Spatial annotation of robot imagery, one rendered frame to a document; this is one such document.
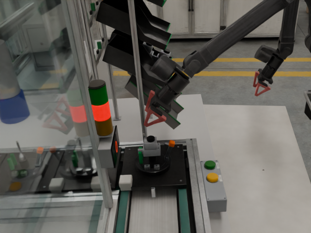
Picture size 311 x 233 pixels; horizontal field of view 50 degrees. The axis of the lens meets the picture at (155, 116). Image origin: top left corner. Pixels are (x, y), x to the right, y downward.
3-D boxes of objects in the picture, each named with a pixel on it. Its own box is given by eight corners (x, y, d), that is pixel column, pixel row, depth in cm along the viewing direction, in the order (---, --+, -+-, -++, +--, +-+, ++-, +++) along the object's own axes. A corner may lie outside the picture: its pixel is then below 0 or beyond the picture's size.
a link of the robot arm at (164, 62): (203, 64, 104) (198, 62, 113) (175, 40, 102) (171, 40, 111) (178, 94, 106) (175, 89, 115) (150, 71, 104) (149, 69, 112)
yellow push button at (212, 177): (217, 176, 123) (217, 172, 121) (219, 183, 119) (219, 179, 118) (206, 176, 123) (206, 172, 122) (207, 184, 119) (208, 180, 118)
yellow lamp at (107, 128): (114, 125, 99) (112, 112, 97) (112, 135, 95) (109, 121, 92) (97, 126, 100) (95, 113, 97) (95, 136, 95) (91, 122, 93)
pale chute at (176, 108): (177, 113, 155) (184, 108, 153) (173, 130, 144) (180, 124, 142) (131, 74, 148) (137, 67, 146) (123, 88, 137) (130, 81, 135)
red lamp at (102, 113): (111, 111, 97) (109, 96, 94) (109, 120, 92) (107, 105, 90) (95, 112, 97) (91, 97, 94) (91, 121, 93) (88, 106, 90)
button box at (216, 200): (217, 171, 132) (218, 159, 129) (226, 211, 115) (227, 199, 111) (199, 172, 133) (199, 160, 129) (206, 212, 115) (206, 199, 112)
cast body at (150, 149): (160, 148, 127) (159, 133, 123) (160, 156, 123) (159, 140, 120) (138, 150, 127) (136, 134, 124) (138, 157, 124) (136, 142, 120)
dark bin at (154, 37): (170, 39, 136) (177, 22, 132) (164, 51, 125) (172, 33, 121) (106, 11, 135) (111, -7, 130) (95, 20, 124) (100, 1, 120)
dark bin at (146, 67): (171, 75, 144) (178, 60, 140) (166, 88, 134) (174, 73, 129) (111, 49, 143) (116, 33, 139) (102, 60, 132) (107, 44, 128)
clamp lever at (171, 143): (169, 156, 127) (175, 140, 123) (169, 159, 126) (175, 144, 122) (159, 154, 127) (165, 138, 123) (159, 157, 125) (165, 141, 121)
